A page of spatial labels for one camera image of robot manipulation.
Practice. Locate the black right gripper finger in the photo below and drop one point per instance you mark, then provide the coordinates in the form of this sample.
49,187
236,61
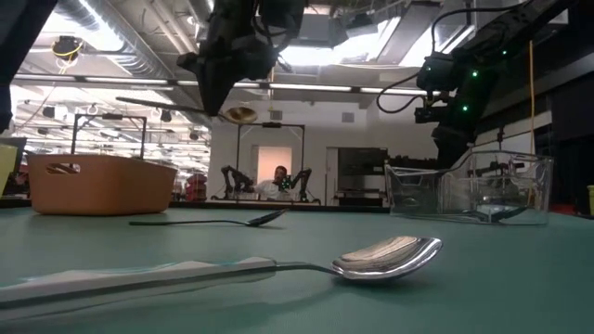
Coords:
452,148

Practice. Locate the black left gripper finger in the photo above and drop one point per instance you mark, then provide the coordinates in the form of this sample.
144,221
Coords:
215,95

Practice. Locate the gold spoon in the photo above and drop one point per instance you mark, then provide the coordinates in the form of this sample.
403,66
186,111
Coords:
240,115

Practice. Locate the black spoon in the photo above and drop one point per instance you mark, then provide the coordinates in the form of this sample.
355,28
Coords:
478,216
264,218

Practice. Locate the background black robot arm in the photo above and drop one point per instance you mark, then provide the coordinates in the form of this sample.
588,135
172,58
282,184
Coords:
299,183
234,181

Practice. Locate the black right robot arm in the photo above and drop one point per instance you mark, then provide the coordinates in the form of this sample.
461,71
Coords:
520,23

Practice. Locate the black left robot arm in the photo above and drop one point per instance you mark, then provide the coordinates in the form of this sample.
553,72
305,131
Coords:
294,14

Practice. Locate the clear plastic bin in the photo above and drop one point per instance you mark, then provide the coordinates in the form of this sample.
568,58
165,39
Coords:
417,195

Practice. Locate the gray ceiling box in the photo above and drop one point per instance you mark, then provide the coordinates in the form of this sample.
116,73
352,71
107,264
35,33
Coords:
320,30

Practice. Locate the dark cabinet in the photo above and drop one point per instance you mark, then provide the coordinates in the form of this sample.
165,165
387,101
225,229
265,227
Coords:
362,162

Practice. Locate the red storage rack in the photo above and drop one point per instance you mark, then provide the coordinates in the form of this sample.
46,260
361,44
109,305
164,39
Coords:
195,185

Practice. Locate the fluorescent ceiling light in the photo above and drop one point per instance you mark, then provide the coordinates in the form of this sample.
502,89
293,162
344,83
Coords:
93,81
325,88

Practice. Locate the person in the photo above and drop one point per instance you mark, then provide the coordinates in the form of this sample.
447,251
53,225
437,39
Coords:
277,183

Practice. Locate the orange plastic bin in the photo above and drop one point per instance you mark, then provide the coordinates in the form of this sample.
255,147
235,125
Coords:
102,185

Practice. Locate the green table mat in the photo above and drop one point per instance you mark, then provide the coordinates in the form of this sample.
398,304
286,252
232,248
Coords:
464,301

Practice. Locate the yellow plastic bin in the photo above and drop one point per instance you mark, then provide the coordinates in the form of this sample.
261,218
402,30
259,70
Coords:
7,171

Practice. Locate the wall vent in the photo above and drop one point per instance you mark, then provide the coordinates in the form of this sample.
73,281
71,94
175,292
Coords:
275,115
348,117

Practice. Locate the black metal stand frame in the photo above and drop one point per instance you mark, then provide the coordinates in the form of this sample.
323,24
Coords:
274,124
109,116

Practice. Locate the silver ceiling duct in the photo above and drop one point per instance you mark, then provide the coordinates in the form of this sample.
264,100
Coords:
120,46

